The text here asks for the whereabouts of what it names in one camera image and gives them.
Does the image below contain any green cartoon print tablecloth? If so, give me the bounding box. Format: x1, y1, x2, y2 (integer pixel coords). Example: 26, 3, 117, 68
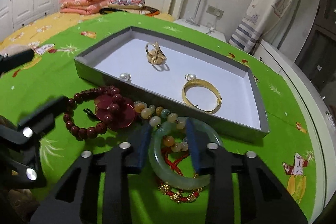
1, 19, 317, 223

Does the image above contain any gold ring cluster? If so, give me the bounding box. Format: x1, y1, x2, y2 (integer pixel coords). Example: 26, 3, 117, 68
145, 42, 167, 65

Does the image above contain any pearl earring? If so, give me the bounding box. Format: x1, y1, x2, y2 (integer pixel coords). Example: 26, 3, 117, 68
120, 73, 131, 82
185, 73, 197, 81

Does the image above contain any pale green jade bangle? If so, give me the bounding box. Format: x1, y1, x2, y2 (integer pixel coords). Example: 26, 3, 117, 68
148, 122, 223, 190

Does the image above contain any patterned embroidered pillow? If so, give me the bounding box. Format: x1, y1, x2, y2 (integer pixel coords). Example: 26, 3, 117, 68
107, 0, 145, 10

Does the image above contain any black orange patterned cloth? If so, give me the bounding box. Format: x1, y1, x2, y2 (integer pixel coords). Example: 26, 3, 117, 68
99, 6, 160, 16

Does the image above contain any white standing lamp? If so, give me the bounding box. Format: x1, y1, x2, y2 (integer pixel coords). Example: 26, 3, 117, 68
186, 0, 201, 26

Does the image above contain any gold bangle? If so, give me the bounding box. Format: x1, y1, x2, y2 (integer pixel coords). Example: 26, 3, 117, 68
182, 79, 222, 114

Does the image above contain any red cord gold charm bracelet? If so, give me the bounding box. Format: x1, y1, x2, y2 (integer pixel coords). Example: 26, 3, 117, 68
156, 147, 204, 204

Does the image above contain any multicolour jade bead bracelet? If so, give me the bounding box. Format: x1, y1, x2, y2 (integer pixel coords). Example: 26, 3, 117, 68
133, 101, 190, 153

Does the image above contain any wall power socket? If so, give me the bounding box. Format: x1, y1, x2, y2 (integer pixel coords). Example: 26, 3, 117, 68
206, 5, 224, 18

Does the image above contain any yellow floral bedspread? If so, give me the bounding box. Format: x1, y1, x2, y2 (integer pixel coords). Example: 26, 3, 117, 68
1, 11, 181, 56

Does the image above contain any red shell disc pendant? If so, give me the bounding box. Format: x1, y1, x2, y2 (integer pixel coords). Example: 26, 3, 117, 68
94, 94, 135, 131

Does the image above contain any white nightstand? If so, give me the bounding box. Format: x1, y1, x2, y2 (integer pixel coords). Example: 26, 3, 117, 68
174, 19, 227, 43

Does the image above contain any left pearl earring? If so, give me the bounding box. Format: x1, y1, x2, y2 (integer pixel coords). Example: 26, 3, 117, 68
120, 73, 131, 82

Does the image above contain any dark red bead bracelet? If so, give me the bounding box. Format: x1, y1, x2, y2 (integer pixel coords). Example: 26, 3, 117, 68
62, 85, 125, 141

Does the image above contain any grey shallow cardboard tray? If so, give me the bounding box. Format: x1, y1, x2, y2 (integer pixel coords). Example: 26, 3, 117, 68
74, 26, 270, 142

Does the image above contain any right pearl earring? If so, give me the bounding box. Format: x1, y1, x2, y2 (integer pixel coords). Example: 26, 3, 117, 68
185, 73, 197, 81

